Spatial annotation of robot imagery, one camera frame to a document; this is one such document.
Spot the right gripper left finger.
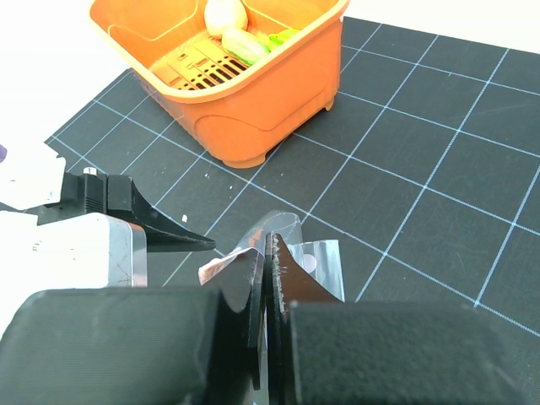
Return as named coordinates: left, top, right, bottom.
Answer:
left=1, top=249, right=262, bottom=404

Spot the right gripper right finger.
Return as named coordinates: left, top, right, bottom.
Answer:
left=269, top=234, right=527, bottom=404

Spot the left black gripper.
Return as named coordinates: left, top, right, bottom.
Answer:
left=37, top=172, right=216, bottom=252

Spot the pink dotted zip bag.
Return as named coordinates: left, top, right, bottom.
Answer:
left=197, top=209, right=346, bottom=305

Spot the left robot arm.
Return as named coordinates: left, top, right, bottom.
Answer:
left=1, top=141, right=216, bottom=252

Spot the orange plastic basket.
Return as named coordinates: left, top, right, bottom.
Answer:
left=89, top=1, right=348, bottom=168

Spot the long green toy vegetable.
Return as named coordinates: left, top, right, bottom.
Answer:
left=221, top=28, right=270, bottom=66

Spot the small green toy vegetable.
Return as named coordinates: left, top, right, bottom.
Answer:
left=267, top=29, right=299, bottom=51

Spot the peach toy fruit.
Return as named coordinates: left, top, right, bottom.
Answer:
left=204, top=0, right=248, bottom=38

